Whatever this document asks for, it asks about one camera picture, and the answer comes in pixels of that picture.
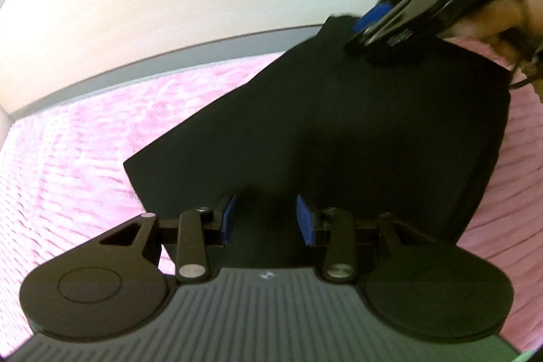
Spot person's right hand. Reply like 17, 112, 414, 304
456, 0, 541, 63

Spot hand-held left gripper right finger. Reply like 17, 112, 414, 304
296, 194, 456, 283

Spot black cable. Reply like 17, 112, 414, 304
507, 48, 543, 92

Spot black pants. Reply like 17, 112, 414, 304
123, 15, 512, 274

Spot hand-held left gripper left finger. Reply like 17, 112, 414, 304
98, 194, 238, 284

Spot pink fluffy blanket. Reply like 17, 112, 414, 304
0, 35, 543, 354

